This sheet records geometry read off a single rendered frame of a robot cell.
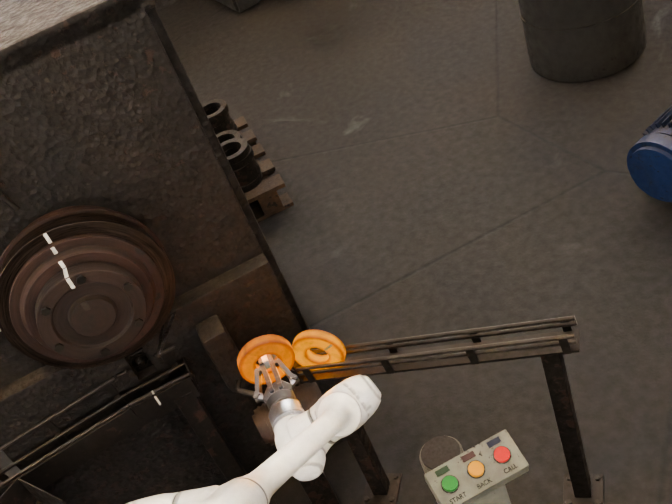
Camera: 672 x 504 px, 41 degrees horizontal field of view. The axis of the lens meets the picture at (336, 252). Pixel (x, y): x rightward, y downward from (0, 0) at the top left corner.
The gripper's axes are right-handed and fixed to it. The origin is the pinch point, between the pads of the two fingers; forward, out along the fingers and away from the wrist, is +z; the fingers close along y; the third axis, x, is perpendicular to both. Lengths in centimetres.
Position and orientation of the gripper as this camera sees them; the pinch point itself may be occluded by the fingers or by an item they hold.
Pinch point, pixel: (264, 356)
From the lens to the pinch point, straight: 242.4
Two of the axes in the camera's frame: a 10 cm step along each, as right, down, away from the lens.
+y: 9.0, -4.2, 0.6
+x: -2.8, -7.0, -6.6
